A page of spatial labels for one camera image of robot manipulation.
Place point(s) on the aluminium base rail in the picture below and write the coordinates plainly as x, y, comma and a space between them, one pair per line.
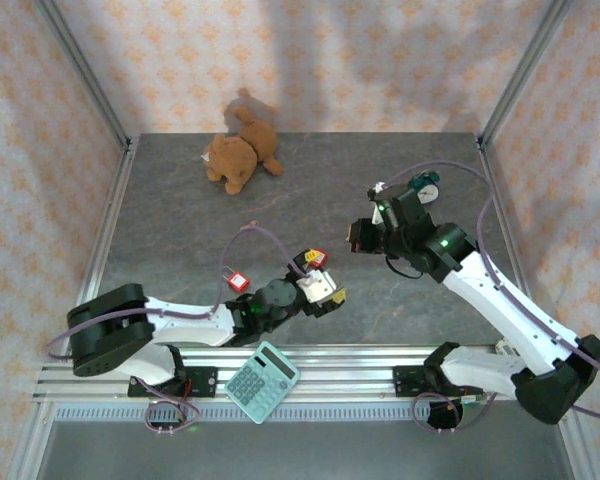
340, 374

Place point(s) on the aluminium table side rail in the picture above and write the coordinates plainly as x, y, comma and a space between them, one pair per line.
115, 200
486, 157

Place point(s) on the aluminium frame post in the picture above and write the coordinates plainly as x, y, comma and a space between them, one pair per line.
82, 67
525, 67

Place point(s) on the teal calculator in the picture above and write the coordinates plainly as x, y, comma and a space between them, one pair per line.
262, 382

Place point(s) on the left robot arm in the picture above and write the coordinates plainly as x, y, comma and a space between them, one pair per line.
190, 320

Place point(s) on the red padlock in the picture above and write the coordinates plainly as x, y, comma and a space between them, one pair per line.
238, 282
321, 260

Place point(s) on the small green circuit board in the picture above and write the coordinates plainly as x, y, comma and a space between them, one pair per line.
472, 398

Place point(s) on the brown plush toy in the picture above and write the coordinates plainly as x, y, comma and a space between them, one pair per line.
240, 155

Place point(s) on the teal alarm clock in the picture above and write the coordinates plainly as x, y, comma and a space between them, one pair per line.
427, 192

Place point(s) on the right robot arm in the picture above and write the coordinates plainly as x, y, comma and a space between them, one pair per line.
505, 310

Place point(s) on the white electronic device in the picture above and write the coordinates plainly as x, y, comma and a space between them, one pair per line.
509, 347

